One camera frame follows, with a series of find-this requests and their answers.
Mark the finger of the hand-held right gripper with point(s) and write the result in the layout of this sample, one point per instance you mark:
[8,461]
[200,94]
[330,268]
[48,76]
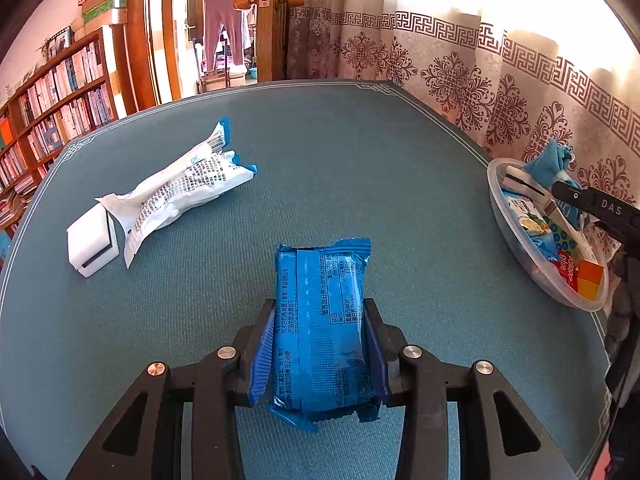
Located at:
[605,210]

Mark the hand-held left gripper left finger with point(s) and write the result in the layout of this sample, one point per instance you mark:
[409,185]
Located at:
[245,355]

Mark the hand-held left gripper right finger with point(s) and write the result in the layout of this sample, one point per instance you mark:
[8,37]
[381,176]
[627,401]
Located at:
[380,355]

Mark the green dotted box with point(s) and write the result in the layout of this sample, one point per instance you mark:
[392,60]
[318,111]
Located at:
[565,237]

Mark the plain blue biscuit packet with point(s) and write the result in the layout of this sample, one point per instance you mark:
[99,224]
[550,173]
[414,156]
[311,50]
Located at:
[320,320]

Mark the blue fabric pouch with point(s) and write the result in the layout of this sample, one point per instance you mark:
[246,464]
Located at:
[547,165]

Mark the cracker packet with food picture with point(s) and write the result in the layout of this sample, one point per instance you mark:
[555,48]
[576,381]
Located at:
[530,222]

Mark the white box with black slit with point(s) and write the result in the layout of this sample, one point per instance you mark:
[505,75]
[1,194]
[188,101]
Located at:
[87,237]
[517,180]

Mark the clear plastic bowl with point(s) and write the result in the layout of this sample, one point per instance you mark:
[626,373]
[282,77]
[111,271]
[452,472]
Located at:
[520,255]

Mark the orange and yellow cube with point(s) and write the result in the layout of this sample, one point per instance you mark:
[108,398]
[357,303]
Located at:
[590,277]

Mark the red and white glue tube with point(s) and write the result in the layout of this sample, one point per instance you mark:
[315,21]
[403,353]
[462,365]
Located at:
[565,267]

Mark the white plastic packet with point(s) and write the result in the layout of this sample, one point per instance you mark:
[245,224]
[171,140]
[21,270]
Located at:
[175,195]

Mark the teal table cover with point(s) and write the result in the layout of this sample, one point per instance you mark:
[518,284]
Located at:
[350,160]

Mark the patterned curtain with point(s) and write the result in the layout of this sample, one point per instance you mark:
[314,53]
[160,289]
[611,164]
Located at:
[450,35]

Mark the blue basin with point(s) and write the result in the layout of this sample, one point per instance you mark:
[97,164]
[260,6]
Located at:
[252,74]

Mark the wooden door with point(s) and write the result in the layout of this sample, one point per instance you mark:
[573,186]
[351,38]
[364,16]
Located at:
[272,40]

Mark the wooden bookshelf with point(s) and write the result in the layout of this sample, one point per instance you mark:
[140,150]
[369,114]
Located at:
[107,60]

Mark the rows of books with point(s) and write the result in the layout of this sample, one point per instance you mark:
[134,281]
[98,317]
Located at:
[55,85]

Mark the hanging mauve pants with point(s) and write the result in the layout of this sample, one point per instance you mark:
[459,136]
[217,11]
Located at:
[222,20]

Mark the green gift box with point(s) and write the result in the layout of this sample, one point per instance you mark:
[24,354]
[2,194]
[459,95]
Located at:
[105,5]

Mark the wooden door frame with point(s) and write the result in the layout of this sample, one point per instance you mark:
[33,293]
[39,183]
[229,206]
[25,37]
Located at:
[137,35]

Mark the picture frame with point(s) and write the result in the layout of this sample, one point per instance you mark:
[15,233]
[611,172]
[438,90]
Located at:
[59,42]

